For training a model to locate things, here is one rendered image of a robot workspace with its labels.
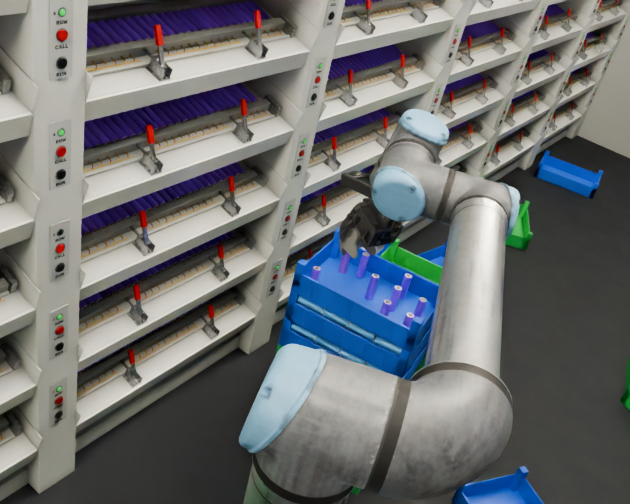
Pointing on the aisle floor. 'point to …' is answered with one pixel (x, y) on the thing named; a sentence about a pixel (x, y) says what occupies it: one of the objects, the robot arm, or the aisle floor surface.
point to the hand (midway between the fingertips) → (347, 247)
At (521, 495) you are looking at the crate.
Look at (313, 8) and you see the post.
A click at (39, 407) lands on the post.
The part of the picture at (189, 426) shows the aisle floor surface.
